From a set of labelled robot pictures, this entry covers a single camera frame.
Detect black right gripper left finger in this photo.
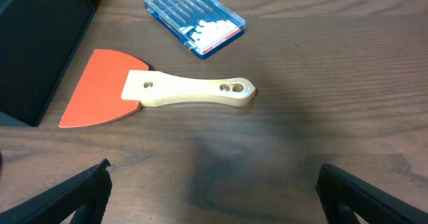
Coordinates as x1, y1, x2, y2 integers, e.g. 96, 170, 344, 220
1, 159, 112, 224

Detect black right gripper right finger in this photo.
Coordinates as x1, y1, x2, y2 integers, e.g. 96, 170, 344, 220
316, 163, 427, 224

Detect orange scraper wooden handle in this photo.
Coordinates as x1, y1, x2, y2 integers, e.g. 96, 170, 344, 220
59, 49, 256, 128

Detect blue precision screwdriver set case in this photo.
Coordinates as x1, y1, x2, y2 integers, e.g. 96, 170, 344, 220
143, 0, 246, 60

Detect black open box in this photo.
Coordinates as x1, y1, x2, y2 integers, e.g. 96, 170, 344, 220
1, 0, 96, 127

